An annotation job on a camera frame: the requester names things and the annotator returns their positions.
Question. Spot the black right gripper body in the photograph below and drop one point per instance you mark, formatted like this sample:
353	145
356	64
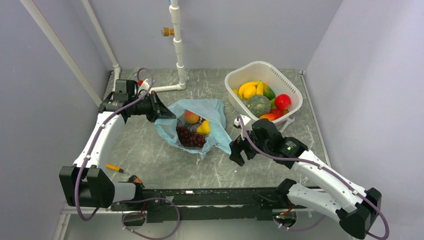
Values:
265	147

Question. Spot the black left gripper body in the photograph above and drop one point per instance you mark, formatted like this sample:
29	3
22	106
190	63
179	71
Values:
144	107

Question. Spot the pink fake peach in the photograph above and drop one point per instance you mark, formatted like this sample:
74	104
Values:
190	117

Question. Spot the dark purple fake grapes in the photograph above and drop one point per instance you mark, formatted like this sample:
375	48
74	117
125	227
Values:
190	139

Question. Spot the yellow fake lemon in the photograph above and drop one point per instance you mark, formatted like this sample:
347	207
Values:
204	128

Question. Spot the light blue plastic bag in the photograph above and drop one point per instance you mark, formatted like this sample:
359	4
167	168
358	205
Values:
208	109

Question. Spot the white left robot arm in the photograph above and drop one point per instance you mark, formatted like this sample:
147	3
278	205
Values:
85	182

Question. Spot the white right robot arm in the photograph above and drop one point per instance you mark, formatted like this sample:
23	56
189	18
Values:
354	207

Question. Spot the green fake cantaloupe melon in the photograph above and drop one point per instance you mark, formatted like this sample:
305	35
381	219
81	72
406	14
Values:
258	105

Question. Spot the red fake apple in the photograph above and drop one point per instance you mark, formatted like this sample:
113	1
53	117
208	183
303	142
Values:
282	102

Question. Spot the yellow green fake mango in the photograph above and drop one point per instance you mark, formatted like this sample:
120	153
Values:
263	89

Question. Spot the yellow fake pear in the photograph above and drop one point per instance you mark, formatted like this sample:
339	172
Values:
249	91

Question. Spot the yellow fake banana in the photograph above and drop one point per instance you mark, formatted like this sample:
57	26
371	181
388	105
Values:
240	90

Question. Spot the silver open-end wrench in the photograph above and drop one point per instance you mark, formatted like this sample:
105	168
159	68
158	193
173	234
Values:
288	121

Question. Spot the white plastic basket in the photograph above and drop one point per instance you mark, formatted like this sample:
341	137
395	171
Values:
270	75

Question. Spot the orange pipe valve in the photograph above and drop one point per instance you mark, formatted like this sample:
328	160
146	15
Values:
167	32

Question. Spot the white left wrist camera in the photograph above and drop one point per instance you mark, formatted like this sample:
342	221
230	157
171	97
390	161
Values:
143	85

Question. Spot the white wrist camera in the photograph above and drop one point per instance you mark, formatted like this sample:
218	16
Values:
143	85
243	120

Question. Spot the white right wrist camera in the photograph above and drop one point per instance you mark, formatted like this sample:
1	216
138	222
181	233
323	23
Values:
243	120

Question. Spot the orange handled screwdriver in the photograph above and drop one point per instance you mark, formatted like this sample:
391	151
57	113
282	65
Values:
116	169

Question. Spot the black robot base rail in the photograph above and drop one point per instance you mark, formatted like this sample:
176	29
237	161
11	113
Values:
258	203

